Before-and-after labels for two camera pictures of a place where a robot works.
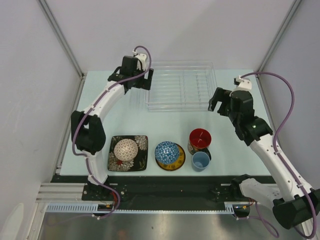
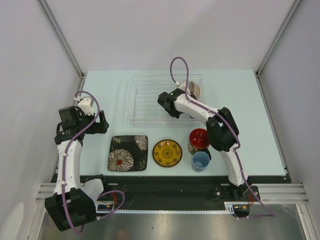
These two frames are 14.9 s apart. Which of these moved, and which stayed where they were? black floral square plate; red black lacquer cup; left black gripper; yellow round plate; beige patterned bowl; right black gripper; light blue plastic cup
Moved: beige patterned bowl; yellow round plate; left black gripper; right black gripper
Stayed: black floral square plate; light blue plastic cup; red black lacquer cup
